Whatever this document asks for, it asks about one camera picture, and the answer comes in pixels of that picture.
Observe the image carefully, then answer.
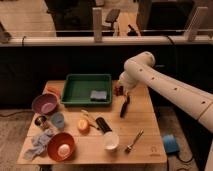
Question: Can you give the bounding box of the grey blue sponge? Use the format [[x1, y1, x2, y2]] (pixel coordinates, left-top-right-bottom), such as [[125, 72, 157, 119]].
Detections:
[[90, 90, 107, 101]]

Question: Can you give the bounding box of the red bowl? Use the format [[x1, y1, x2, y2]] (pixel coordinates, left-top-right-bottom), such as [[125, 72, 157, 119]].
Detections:
[[47, 132, 75, 162]]

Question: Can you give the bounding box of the white egg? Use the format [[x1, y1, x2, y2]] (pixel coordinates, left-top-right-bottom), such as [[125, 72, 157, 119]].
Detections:
[[58, 144, 70, 157]]

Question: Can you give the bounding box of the black marker block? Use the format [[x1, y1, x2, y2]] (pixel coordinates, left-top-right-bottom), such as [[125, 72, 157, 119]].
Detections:
[[96, 117, 112, 133]]

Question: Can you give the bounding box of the grey blue cloth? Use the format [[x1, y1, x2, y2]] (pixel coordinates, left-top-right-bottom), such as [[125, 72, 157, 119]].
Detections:
[[23, 129, 54, 161]]

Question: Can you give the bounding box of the blue tape roll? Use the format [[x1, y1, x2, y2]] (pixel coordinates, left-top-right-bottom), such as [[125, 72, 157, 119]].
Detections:
[[163, 134, 180, 154]]

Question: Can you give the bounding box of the black office chair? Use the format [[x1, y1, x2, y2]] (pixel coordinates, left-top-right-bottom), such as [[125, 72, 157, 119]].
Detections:
[[102, 9, 120, 30]]

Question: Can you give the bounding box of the black handled brush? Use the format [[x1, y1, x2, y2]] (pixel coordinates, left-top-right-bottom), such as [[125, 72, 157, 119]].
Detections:
[[120, 95, 130, 118]]

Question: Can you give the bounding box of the orange fruit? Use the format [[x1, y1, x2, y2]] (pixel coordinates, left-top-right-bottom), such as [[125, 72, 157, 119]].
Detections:
[[77, 119, 90, 134]]

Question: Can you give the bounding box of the dark red grape bunch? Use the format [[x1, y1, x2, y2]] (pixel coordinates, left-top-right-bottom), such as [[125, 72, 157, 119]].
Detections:
[[113, 86, 123, 96]]

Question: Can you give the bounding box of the wooden table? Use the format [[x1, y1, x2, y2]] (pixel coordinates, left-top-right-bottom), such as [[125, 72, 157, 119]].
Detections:
[[16, 79, 168, 166]]

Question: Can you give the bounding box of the light blue cup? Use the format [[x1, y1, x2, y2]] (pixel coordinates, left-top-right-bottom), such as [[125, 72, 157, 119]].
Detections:
[[50, 112, 65, 129]]

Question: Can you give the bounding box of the small metal cup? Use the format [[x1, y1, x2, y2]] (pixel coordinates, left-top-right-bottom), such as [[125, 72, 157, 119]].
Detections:
[[34, 116, 48, 130]]

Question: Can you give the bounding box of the purple bowl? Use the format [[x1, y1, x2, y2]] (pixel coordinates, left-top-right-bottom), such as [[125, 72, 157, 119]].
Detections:
[[31, 93, 58, 115]]

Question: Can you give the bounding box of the white cup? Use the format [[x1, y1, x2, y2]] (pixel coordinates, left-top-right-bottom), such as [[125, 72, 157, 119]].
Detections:
[[103, 132, 119, 151]]

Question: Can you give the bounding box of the green plastic tray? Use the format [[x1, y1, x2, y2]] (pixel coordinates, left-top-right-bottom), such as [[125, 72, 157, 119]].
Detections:
[[61, 74, 112, 107]]

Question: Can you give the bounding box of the yellow banana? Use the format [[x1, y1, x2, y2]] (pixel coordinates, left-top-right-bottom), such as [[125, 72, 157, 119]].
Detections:
[[81, 110, 100, 130]]

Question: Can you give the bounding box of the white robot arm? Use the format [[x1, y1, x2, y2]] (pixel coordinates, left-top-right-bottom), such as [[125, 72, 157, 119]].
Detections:
[[119, 51, 213, 134]]

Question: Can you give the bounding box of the orange carrot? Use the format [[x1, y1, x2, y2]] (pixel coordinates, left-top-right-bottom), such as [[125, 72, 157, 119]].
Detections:
[[47, 87, 61, 99]]

